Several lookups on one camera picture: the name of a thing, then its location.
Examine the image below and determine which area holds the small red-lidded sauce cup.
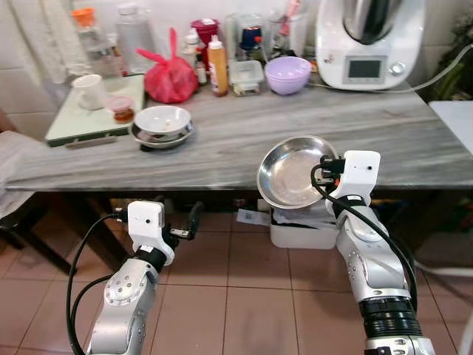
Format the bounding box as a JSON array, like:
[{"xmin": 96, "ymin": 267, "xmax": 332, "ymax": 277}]
[{"xmin": 107, "ymin": 95, "xmax": 136, "ymax": 124}]

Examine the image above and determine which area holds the white metal chair frame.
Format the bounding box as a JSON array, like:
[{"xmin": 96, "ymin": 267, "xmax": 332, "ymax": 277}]
[{"xmin": 414, "ymin": 259, "xmax": 473, "ymax": 355}]

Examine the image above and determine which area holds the white side table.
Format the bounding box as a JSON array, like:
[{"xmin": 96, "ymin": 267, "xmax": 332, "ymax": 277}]
[{"xmin": 430, "ymin": 100, "xmax": 473, "ymax": 154}]

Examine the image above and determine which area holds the white bowl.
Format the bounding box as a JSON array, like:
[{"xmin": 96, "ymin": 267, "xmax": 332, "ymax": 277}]
[{"xmin": 135, "ymin": 105, "xmax": 193, "ymax": 143}]

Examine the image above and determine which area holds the glass holder with red utensil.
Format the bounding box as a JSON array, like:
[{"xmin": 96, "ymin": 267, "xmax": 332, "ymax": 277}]
[{"xmin": 270, "ymin": 0, "xmax": 316, "ymax": 60}]

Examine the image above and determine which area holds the stainless steel bowl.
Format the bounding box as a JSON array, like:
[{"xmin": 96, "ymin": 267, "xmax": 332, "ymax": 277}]
[
  {"xmin": 256, "ymin": 136, "xmax": 339, "ymax": 210},
  {"xmin": 131, "ymin": 122, "xmax": 195, "ymax": 152}
]

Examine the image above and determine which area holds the white plastic box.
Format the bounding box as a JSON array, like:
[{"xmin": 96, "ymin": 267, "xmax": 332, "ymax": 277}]
[{"xmin": 270, "ymin": 200, "xmax": 341, "ymax": 250}]

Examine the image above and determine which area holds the clear bottle with orange cap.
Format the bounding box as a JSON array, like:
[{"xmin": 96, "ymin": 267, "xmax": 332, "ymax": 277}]
[{"xmin": 72, "ymin": 7, "xmax": 123, "ymax": 78}]

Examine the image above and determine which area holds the dark wooden table leg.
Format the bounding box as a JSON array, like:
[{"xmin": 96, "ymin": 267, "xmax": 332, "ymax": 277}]
[{"xmin": 0, "ymin": 194, "xmax": 126, "ymax": 276}]

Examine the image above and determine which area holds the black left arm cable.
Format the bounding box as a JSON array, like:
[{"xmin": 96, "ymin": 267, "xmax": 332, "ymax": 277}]
[{"xmin": 65, "ymin": 211, "xmax": 131, "ymax": 355}]

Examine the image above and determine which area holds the red plastic bag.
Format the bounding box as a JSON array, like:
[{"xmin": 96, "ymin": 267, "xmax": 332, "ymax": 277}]
[{"xmin": 135, "ymin": 28, "xmax": 199, "ymax": 104}]

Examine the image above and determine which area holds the green leafy plant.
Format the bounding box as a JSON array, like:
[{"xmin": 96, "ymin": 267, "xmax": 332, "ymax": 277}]
[{"xmin": 432, "ymin": 15, "xmax": 473, "ymax": 101}]

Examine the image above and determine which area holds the small white-capped condiment bottle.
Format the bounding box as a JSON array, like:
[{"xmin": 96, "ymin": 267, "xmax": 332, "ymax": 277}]
[{"xmin": 183, "ymin": 33, "xmax": 208, "ymax": 86}]

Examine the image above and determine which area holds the white paper label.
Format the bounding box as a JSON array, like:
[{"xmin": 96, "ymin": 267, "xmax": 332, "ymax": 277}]
[{"xmin": 236, "ymin": 209, "xmax": 271, "ymax": 226}]

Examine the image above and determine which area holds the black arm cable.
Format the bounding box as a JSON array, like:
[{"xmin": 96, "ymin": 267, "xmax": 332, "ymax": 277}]
[
  {"xmin": 65, "ymin": 211, "xmax": 131, "ymax": 355},
  {"xmin": 310, "ymin": 164, "xmax": 419, "ymax": 311}
]

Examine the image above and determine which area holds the dark red lidded jar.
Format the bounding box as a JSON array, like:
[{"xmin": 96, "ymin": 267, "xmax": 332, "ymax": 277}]
[{"xmin": 191, "ymin": 18, "xmax": 220, "ymax": 47}]

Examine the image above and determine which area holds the pale green cutting board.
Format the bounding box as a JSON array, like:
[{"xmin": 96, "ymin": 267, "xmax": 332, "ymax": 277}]
[{"xmin": 46, "ymin": 74, "xmax": 149, "ymax": 147}]

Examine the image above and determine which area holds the orange sauce squeeze bottle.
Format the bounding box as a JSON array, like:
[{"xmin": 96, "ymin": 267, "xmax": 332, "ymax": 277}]
[{"xmin": 207, "ymin": 35, "xmax": 230, "ymax": 98}]

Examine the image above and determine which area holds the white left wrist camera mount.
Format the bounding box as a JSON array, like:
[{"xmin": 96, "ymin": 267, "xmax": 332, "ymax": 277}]
[{"xmin": 127, "ymin": 200, "xmax": 168, "ymax": 250}]

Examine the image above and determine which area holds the clear bottle with white cap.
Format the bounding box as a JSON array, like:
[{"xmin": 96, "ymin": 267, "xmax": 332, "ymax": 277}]
[{"xmin": 115, "ymin": 2, "xmax": 157, "ymax": 75}]

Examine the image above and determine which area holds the white kitchen cooking machine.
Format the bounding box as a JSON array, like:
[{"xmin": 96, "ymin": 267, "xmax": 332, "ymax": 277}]
[{"xmin": 316, "ymin": 0, "xmax": 426, "ymax": 91}]

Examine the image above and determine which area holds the white mug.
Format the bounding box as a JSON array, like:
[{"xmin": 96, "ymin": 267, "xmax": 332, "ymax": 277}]
[{"xmin": 72, "ymin": 74, "xmax": 109, "ymax": 112}]

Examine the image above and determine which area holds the clear plastic food container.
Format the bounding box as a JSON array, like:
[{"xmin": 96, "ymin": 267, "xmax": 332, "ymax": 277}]
[{"xmin": 228, "ymin": 60, "xmax": 265, "ymax": 97}]

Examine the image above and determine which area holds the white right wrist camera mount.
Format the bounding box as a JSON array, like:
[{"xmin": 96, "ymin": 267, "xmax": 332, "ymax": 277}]
[{"xmin": 340, "ymin": 151, "xmax": 382, "ymax": 200}]

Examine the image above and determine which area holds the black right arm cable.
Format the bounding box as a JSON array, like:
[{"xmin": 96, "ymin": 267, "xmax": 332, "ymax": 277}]
[{"xmin": 310, "ymin": 164, "xmax": 419, "ymax": 311}]

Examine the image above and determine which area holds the glass jar with blue item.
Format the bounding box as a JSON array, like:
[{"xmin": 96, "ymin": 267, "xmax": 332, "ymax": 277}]
[{"xmin": 225, "ymin": 13, "xmax": 268, "ymax": 64}]

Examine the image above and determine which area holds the purple plastic bowl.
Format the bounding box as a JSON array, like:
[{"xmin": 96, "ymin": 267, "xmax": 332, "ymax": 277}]
[{"xmin": 265, "ymin": 56, "xmax": 313, "ymax": 95}]

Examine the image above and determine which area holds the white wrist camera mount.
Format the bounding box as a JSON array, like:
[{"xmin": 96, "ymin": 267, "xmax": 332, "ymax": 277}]
[
  {"xmin": 127, "ymin": 200, "xmax": 168, "ymax": 250},
  {"xmin": 340, "ymin": 151, "xmax": 382, "ymax": 200}
]

